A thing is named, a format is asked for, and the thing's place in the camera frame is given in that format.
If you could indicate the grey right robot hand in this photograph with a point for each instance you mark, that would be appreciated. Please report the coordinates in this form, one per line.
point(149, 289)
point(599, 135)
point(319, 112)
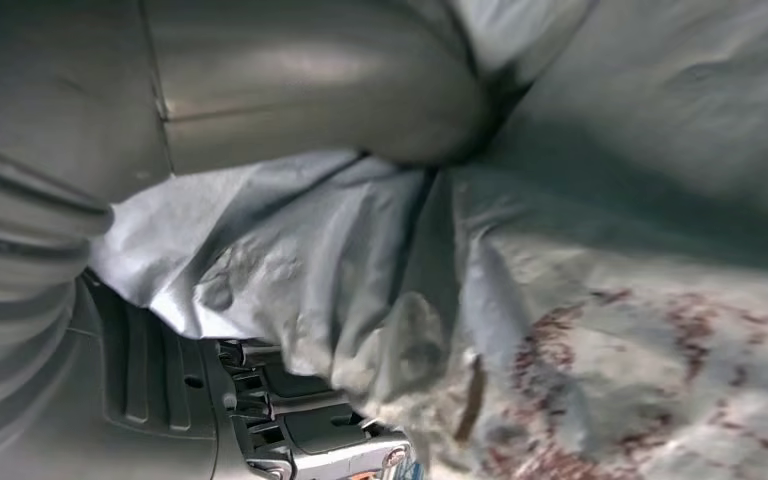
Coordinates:
point(291, 79)

